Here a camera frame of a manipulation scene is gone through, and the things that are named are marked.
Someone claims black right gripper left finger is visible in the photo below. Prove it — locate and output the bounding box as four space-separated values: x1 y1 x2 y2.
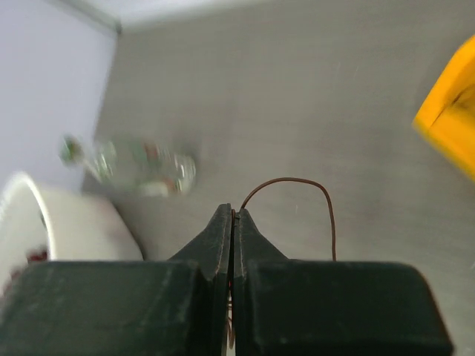
1 204 233 355

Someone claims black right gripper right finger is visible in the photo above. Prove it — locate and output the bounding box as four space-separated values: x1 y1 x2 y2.
232 210 453 355

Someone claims brown cable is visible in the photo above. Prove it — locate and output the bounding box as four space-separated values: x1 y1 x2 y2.
226 177 338 349

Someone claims clear glass bottle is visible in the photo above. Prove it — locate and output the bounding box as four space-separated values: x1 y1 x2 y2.
59 136 196 197

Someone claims yellow plastic bin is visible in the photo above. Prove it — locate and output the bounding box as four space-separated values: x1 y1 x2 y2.
413 37 474 179

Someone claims white fruit basket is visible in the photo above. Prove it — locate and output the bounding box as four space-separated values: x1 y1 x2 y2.
1 173 143 295

